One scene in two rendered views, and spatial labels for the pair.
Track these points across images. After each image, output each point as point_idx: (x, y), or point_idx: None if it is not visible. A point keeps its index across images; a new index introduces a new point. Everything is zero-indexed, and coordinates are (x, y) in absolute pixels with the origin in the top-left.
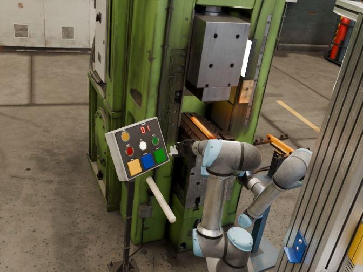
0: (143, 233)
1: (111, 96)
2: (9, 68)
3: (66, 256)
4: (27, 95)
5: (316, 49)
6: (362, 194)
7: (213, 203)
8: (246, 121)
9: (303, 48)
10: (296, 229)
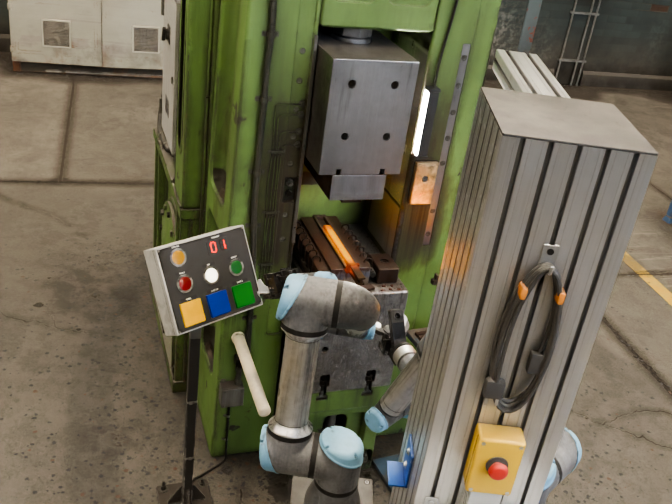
0: (228, 437)
1: (180, 180)
2: (28, 108)
3: (85, 466)
4: (55, 162)
5: (667, 86)
6: (471, 376)
7: (290, 381)
8: (426, 237)
9: (638, 82)
10: (410, 432)
